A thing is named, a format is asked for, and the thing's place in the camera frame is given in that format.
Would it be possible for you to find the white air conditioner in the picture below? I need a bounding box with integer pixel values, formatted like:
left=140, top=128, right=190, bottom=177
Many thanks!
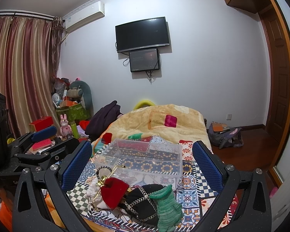
left=64, top=1, right=105, bottom=33

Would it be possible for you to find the small wall monitor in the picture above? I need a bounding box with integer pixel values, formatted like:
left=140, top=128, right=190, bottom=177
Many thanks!
left=129, top=48, right=160, bottom=72

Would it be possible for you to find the white drawstring pouch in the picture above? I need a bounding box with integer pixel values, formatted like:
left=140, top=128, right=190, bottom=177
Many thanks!
left=86, top=177, right=110, bottom=210

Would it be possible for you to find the yellow round cushion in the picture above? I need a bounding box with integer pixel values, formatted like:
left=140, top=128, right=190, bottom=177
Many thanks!
left=133, top=100, right=155, bottom=110

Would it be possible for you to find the grey plush toy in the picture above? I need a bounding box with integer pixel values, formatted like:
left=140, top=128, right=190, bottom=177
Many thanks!
left=67, top=80, right=94, bottom=116

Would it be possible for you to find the striped red gold curtain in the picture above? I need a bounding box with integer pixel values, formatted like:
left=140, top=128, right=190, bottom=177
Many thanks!
left=0, top=16, right=64, bottom=137

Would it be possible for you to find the beige fleece blanket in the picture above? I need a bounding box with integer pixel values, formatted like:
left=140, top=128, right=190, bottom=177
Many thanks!
left=91, top=104, right=212, bottom=150

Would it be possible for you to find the grey purple backpack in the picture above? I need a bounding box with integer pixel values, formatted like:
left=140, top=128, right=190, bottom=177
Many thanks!
left=208, top=122, right=244, bottom=149

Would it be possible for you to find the brown wooden door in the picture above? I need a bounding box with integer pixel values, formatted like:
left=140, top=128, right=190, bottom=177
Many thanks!
left=259, top=0, right=290, bottom=168

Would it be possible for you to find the patchwork patterned cloth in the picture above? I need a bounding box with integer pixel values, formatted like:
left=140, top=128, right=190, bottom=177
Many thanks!
left=67, top=136, right=218, bottom=231

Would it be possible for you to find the black white beaded headband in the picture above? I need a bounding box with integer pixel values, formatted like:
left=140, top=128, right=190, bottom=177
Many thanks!
left=96, top=165, right=113, bottom=180

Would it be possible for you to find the clear plastic storage box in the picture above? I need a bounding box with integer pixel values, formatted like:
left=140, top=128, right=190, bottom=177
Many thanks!
left=94, top=138, right=182, bottom=190

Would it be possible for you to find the pink bunny toy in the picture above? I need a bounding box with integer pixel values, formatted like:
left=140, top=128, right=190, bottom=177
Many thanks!
left=60, top=114, right=72, bottom=139

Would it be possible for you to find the black chain-trimmed pouch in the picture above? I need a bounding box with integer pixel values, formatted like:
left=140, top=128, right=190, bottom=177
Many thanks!
left=118, top=184, right=163, bottom=226

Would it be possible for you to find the dark purple jacket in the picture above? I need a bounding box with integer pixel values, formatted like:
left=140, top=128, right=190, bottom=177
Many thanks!
left=85, top=101, right=121, bottom=141

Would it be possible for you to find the green cardboard box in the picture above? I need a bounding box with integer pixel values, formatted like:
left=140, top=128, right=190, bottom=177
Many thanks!
left=55, top=103, right=91, bottom=123

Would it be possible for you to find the green knitted glove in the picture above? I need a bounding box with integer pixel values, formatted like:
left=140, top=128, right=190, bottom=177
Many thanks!
left=149, top=185, right=184, bottom=232

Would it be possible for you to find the large wall television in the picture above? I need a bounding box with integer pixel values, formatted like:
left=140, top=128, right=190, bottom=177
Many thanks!
left=115, top=17, right=170, bottom=52

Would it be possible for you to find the red velvet pouch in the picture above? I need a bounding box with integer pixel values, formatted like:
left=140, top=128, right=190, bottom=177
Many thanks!
left=101, top=177, right=129, bottom=210

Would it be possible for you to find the red gift box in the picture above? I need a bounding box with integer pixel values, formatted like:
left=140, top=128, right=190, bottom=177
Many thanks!
left=29, top=116, right=54, bottom=132

